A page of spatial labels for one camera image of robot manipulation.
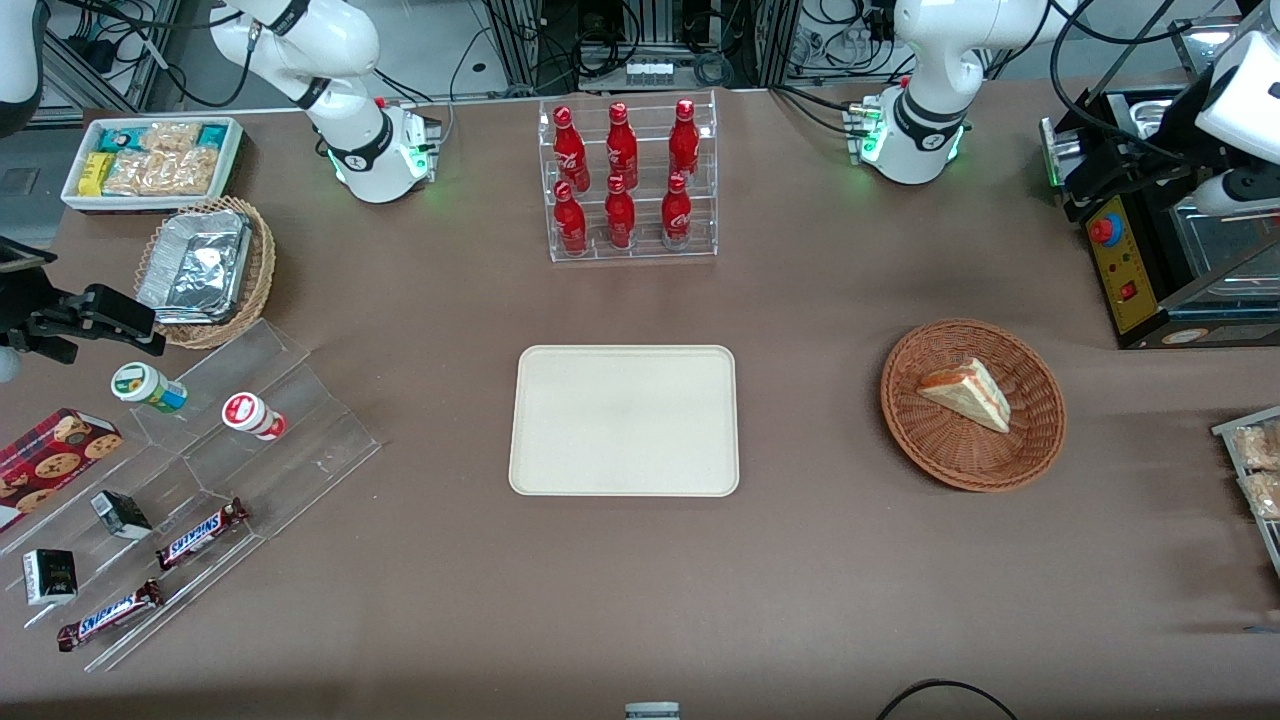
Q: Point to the snickers bar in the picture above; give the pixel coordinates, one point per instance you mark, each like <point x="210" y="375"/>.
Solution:
<point x="110" y="615"/>
<point x="200" y="533"/>

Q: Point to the black heated display case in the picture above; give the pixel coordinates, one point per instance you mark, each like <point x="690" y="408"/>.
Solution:
<point x="1130" y="290"/>

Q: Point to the triangular sandwich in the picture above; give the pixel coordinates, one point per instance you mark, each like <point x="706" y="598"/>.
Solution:
<point x="970" y="395"/>

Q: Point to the teal snack pack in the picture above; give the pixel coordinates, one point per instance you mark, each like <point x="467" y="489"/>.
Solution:
<point x="212" y="135"/>
<point x="120" y="139"/>

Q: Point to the clear pastry bag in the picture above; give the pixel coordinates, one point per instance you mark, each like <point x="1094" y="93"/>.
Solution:
<point x="1258" y="447"/>
<point x="1265" y="495"/>

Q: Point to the light wicker basket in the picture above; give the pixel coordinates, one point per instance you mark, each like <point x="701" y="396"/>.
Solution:
<point x="262" y="270"/>

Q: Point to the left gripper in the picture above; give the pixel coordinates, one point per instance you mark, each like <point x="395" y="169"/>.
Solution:
<point x="1158" y="152"/>

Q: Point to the cream rectangular tray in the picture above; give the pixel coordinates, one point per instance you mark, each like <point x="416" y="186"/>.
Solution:
<point x="620" y="420"/>

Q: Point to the yellow snack pack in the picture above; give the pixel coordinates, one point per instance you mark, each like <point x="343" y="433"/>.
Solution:
<point x="95" y="175"/>

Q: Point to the clear acrylic bottle rack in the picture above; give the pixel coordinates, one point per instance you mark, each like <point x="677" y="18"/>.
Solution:
<point x="645" y="255"/>

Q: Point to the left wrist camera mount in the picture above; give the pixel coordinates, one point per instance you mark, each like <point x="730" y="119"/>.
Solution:
<point x="1235" y="192"/>

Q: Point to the steel pan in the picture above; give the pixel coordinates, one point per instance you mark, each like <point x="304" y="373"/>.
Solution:
<point x="1165" y="110"/>
<point x="1225" y="250"/>

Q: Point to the red label yogurt cup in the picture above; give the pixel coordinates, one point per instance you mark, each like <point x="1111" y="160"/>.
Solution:
<point x="250" y="414"/>

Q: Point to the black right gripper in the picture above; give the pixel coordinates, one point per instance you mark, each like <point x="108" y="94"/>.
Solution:
<point x="22" y="302"/>

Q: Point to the white snack bin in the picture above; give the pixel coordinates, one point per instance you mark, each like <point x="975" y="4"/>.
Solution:
<point x="80" y="203"/>

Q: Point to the clear acrylic tiered stand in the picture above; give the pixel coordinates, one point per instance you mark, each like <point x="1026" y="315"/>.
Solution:
<point x="300" y="450"/>

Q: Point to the brown round wicker basket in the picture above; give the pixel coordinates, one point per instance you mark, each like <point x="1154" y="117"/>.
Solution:
<point x="960" y="460"/>

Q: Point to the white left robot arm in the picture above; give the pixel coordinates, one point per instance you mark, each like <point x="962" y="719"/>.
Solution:
<point x="915" y="120"/>

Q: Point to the red cola bottle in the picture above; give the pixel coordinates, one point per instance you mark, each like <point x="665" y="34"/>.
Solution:
<point x="570" y="150"/>
<point x="620" y="218"/>
<point x="677" y="215"/>
<point x="570" y="225"/>
<point x="621" y="148"/>
<point x="684" y="142"/>

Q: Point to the small grey device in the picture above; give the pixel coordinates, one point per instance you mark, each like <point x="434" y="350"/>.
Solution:
<point x="652" y="712"/>

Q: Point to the red cookie box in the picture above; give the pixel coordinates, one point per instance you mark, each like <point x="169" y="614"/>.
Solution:
<point x="50" y="465"/>

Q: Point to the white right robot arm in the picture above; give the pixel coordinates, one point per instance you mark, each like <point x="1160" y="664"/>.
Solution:
<point x="350" y="150"/>

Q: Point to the aluminium foil tray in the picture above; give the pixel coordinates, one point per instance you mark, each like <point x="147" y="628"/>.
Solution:
<point x="195" y="268"/>

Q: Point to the green label yogurt cup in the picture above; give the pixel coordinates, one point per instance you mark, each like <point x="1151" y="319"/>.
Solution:
<point x="145" y="386"/>

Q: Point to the small black box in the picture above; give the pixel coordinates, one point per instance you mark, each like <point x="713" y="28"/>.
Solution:
<point x="50" y="577"/>
<point x="122" y="515"/>

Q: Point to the grey snack tray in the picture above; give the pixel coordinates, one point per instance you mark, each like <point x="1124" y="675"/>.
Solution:
<point x="1225" y="430"/>

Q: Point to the white power strip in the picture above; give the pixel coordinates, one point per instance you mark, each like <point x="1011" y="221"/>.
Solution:
<point x="648" y="72"/>

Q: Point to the clear cracker bag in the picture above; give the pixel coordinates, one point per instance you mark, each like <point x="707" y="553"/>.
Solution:
<point x="170" y="136"/>
<point x="128" y="173"/>
<point x="190" y="170"/>

